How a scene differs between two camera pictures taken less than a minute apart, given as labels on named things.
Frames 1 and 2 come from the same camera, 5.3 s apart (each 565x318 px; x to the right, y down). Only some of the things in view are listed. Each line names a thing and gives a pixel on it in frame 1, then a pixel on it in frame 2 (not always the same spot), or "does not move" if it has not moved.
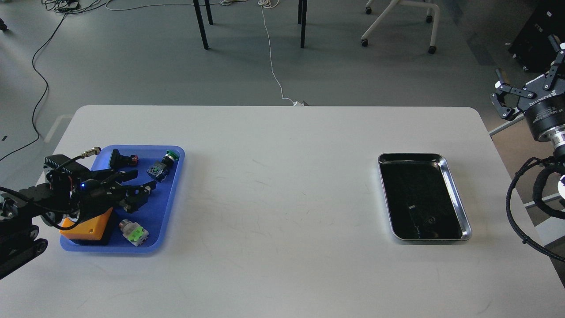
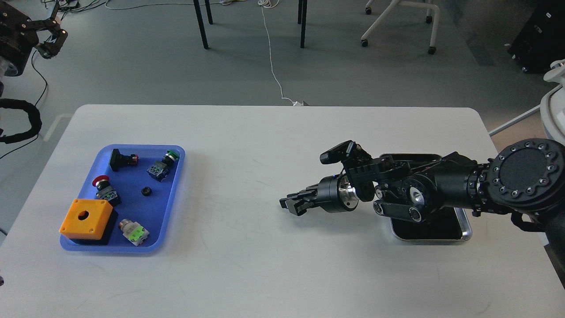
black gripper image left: (95, 197) → (18, 35)
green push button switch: (159, 170) does not move
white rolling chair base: (393, 3) does not move
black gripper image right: (546, 109) → (335, 194)
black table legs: (302, 9) does not move
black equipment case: (532, 46) does not move
